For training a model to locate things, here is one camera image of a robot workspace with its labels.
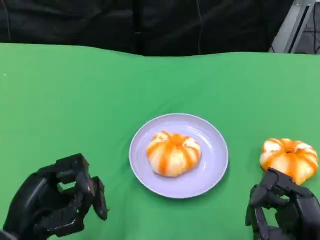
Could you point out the green table cloth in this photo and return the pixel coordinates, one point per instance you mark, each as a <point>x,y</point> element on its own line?
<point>75,87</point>

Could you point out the lilac plate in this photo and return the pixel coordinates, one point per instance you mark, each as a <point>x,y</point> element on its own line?
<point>212,175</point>

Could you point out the orange and white bread roll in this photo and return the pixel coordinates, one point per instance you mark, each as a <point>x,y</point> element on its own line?
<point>172,155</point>
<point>290,157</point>

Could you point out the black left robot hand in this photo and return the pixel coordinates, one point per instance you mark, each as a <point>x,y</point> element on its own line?
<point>32,207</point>

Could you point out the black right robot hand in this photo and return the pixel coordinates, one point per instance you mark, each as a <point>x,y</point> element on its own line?
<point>300,215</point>

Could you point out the aluminium frame post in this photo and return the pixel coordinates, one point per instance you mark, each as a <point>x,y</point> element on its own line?
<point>290,30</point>

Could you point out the black backdrop curtain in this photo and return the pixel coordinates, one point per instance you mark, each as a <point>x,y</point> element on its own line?
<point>75,20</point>

